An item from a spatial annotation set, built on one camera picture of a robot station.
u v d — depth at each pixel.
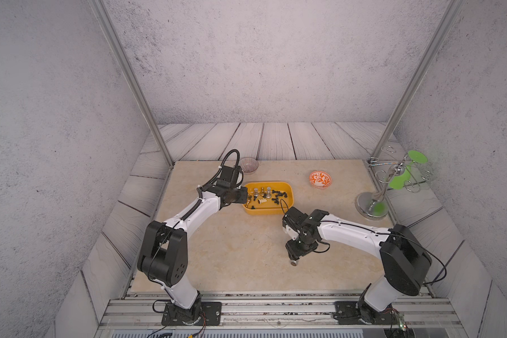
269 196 1.05
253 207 1.01
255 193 1.05
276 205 1.03
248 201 1.03
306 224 0.63
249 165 1.18
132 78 0.87
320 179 1.11
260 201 1.02
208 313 0.74
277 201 1.04
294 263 0.83
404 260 0.44
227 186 0.69
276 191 1.08
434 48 0.78
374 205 1.00
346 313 0.73
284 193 1.06
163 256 0.46
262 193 1.05
